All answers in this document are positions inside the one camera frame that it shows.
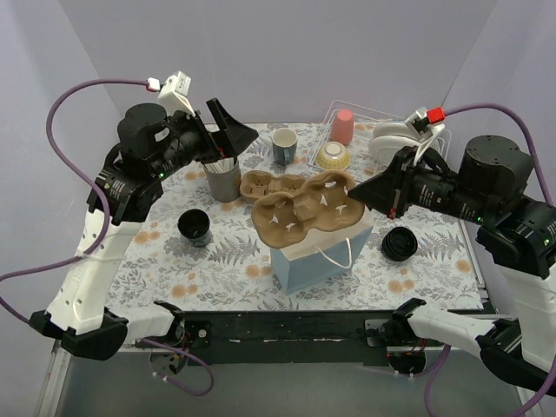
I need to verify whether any single brown cup carrier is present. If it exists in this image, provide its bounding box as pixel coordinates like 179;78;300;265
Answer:
251;170;366;248

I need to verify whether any white blue paper bag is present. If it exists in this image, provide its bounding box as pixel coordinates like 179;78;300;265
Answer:
270;209;374;295

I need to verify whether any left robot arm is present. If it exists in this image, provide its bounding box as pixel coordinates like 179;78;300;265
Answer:
30;99;259;361

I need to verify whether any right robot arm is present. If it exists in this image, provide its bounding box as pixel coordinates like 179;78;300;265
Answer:
349;135;555;395

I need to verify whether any white plate front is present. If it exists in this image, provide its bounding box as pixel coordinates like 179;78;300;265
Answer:
368;135;419;165

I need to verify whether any white plate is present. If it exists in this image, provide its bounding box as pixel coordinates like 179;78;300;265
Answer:
373;121;414;139
368;135;419;165

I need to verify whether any blue ceramic mug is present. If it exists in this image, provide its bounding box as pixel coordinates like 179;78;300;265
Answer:
272;128;298;166

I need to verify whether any brown cardboard cup carrier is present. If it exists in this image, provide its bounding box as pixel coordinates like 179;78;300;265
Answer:
240;170;306;203

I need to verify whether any grey straw holder cup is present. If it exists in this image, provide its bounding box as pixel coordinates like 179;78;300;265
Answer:
203;159;242;203

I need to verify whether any yellow patterned bowl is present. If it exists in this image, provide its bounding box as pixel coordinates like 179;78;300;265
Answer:
315;142;351;170

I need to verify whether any white plate back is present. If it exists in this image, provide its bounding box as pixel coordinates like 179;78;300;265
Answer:
373;121;414;139

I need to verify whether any pink plastic cup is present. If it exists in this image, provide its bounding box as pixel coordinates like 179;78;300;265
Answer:
330;109;354;146

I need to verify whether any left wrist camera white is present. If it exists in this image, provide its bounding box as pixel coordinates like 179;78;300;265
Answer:
147;71;195;116

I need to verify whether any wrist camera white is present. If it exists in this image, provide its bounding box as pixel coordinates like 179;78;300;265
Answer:
147;71;195;116
404;107;446;166

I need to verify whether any white wire dish rack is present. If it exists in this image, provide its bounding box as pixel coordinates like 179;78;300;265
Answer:
306;100;453;175

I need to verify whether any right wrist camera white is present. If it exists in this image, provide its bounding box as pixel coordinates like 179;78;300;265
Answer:
404;107;446;166

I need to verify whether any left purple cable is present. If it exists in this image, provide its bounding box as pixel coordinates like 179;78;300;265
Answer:
0;77;216;397

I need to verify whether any purple cable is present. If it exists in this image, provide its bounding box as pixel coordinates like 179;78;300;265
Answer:
0;77;216;397
423;103;556;417

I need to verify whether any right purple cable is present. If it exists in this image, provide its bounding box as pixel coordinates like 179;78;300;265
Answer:
423;103;556;417

